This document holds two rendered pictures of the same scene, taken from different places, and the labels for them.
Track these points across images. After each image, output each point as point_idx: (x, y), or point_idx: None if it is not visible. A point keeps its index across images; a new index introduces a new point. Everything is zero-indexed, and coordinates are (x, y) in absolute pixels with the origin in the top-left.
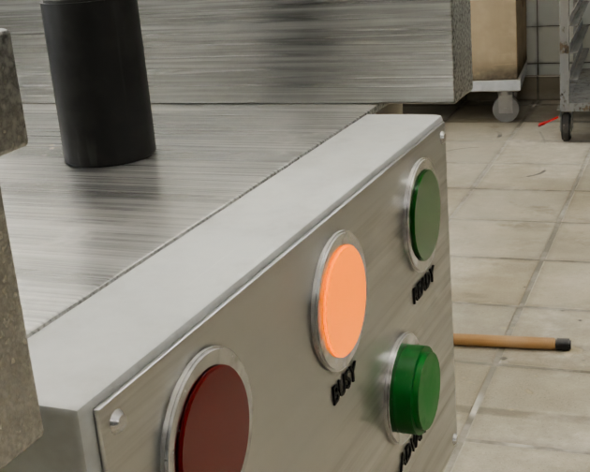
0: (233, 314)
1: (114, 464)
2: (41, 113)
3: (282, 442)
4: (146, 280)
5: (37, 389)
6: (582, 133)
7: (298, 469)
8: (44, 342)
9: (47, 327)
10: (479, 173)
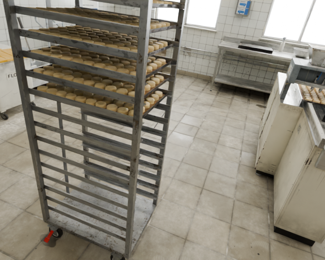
0: None
1: (324, 151)
2: None
3: None
4: None
5: None
6: None
7: None
8: None
9: None
10: None
